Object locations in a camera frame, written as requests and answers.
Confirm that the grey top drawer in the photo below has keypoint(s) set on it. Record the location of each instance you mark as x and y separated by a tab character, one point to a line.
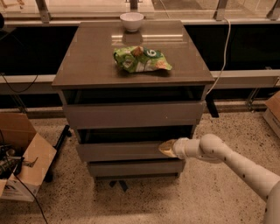
134	115

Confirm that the black stand leg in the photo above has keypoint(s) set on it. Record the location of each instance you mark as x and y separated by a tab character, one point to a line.
64	134

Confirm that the grey bottom drawer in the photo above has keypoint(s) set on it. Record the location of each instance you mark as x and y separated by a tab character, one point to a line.
136	167

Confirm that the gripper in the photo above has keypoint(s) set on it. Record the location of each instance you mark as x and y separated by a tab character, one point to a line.
180	148

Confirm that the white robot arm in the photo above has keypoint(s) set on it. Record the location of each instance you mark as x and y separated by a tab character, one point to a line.
210	148

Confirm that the cardboard box right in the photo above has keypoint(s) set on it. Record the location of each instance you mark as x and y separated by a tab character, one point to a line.
272	113

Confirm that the grey drawer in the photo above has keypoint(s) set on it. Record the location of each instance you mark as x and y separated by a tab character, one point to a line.
134	115
93	152
136	167

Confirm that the green chip bag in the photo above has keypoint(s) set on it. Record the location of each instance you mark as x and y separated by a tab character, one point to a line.
137	59

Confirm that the white ceramic bowl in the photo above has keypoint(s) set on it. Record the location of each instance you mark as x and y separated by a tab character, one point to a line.
132	21

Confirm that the grey drawer cabinet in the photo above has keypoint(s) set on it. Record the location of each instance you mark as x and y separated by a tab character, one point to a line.
89	75

